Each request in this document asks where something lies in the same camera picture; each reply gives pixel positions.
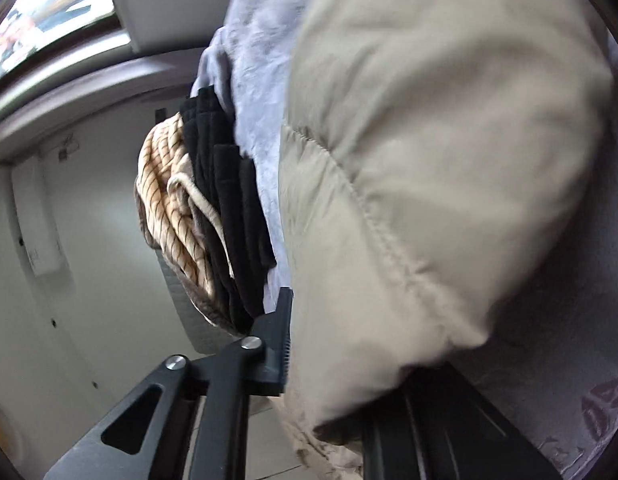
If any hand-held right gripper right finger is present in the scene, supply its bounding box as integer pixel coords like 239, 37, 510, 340
360, 362, 563, 480

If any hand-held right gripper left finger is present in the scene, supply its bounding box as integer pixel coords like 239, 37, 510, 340
44, 286, 295, 480

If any beige puffer jacket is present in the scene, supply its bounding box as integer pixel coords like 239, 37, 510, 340
277, 0, 616, 480

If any black garment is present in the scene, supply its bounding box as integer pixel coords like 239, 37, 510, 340
179, 86, 279, 334

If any cream striped garment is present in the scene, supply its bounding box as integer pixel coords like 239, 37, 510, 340
134, 112, 238, 312

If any lavender plush blanket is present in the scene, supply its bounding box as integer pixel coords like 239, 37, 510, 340
189, 0, 618, 480

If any window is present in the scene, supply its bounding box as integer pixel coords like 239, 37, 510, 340
0, 0, 124, 85

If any white wall-mounted box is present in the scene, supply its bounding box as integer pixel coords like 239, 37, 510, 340
11, 157, 68, 277

